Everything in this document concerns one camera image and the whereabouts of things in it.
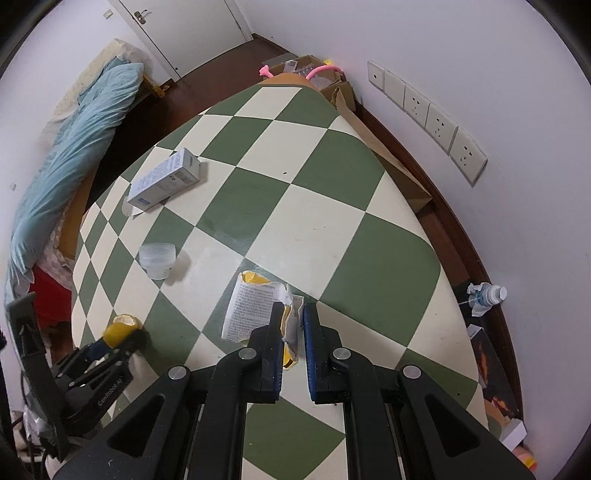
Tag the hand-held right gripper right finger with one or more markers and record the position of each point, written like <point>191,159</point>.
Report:
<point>311,350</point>

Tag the open cardboard box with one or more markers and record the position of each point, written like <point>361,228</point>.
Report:
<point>337,97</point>

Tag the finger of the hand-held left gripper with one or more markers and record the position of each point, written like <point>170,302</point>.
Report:
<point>87,353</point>
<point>120,357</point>

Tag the white small box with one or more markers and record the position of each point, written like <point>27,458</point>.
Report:
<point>513,434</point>

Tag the green white checkered tablecloth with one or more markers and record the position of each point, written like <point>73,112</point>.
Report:
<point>323,194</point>

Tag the orange bottle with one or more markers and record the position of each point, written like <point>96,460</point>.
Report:
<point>528,459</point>

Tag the dark printed box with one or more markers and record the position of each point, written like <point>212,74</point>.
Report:
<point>491,369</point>

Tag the white door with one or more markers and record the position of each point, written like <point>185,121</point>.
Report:
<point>184,32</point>

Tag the light blue blanket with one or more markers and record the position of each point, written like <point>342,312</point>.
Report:
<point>74,161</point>

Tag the patterned bed sheet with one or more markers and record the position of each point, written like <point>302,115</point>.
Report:
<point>55,251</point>

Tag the yellow fruit peel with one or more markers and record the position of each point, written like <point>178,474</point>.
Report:
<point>119,328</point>

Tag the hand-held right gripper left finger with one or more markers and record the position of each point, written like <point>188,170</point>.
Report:
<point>277,350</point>

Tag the white blue carton box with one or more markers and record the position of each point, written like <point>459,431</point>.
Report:
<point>164,180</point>

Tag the pink toy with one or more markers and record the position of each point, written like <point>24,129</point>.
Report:
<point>318,71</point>

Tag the clear plastic water bottle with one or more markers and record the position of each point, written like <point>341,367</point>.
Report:
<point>487,296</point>

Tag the yellow panda snack bag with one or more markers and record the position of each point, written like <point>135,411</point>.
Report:
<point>249,304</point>

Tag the wooden bed frame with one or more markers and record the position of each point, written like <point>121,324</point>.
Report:
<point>76,217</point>

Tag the red cloth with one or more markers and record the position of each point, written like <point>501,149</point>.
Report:
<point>48,297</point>

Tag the clear plastic cup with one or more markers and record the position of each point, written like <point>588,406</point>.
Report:
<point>157,258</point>

